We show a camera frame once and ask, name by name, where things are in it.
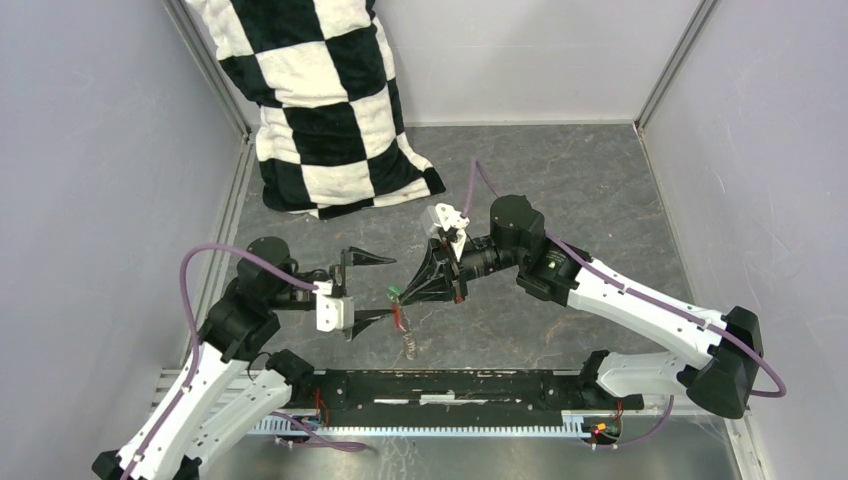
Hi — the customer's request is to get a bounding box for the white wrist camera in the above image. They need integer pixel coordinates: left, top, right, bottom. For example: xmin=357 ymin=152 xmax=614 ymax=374
xmin=421 ymin=203 xmax=470 ymax=258
xmin=313 ymin=281 xmax=354 ymax=332

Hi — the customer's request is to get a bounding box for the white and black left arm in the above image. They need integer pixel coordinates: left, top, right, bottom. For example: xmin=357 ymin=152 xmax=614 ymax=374
xmin=92 ymin=236 xmax=392 ymax=479

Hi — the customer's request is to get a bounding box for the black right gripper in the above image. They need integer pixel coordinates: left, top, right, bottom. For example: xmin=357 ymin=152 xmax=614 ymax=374
xmin=399 ymin=235 xmax=524 ymax=305

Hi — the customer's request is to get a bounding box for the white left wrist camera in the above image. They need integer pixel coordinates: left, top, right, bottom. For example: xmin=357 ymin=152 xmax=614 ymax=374
xmin=313 ymin=281 xmax=354 ymax=332

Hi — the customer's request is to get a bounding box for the green tagged key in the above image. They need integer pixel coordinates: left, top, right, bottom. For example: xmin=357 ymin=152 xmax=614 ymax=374
xmin=387 ymin=286 xmax=403 ymax=305

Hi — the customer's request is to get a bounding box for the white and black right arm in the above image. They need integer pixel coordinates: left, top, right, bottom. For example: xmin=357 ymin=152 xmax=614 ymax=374
xmin=399 ymin=195 xmax=763 ymax=419

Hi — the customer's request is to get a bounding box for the black white checkered cloth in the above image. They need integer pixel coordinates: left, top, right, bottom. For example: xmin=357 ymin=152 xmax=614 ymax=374
xmin=191 ymin=1 xmax=445 ymax=220

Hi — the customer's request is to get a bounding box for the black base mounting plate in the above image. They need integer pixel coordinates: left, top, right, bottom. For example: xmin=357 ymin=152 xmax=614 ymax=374
xmin=283 ymin=370 xmax=645 ymax=427

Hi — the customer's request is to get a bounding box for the white slotted cable duct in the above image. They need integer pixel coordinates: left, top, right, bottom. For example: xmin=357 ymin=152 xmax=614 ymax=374
xmin=173 ymin=413 xmax=598 ymax=439

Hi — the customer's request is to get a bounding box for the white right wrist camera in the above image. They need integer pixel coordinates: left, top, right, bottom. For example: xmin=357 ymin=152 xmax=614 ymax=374
xmin=421 ymin=203 xmax=470 ymax=258

